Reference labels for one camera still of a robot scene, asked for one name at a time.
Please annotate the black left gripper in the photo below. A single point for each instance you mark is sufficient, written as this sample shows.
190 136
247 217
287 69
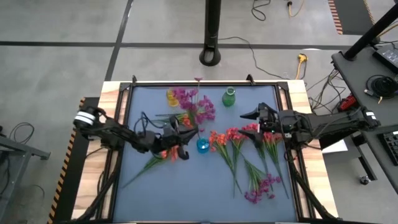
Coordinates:
172 138

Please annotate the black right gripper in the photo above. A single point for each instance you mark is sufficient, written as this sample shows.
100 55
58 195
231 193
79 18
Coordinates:
273 123

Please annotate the red artificial flower stem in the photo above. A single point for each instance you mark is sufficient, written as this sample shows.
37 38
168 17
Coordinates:
233 133
271 137
252 127

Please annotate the purple artificial flower stem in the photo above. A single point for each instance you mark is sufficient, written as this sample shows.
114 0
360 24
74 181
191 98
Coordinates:
185 96
206 109
258 189

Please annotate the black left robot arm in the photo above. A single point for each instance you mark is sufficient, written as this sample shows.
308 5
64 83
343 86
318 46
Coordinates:
124 135

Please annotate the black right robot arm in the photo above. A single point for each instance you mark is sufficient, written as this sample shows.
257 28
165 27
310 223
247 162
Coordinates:
326 123

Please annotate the blue glass vase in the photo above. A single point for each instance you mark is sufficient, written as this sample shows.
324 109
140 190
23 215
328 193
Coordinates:
202 145

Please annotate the green glass vase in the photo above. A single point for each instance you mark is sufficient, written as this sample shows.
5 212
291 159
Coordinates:
228 99

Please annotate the yellow glass vase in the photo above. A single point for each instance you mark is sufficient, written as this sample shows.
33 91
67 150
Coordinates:
171 101

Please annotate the blue-grey table mat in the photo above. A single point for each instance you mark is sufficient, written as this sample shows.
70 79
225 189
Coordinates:
161 199

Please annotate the yellow power plug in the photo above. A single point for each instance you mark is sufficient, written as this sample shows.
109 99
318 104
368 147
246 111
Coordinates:
302 58

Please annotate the white paper sheet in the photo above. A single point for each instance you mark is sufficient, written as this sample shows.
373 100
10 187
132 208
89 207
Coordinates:
337 146

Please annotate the red power strip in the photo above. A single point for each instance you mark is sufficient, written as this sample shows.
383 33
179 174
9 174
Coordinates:
347 102

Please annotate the black round-base pole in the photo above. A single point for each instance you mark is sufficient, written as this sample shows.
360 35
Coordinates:
212 25

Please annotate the dark grey side table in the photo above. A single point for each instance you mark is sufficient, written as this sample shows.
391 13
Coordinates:
357 81

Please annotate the black striped-edge floor panel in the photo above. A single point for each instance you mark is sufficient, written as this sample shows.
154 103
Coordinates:
71 174

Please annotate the black caster wheel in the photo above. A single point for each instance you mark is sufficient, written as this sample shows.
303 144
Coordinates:
363 180

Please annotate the black keyboard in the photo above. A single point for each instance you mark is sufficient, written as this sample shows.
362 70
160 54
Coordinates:
390 146

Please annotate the black diagonal beam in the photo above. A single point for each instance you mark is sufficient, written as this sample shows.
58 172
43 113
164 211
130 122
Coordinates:
370 32

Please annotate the black floor mat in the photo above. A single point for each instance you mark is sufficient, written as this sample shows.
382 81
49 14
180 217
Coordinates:
354 15

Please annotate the black electronic box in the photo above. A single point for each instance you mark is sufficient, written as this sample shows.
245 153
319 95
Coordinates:
388 57

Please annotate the black metal table frame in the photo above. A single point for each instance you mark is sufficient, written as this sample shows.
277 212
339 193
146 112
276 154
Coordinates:
267 83

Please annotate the black frame clamp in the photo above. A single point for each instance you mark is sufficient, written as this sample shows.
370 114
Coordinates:
250 79
134 80

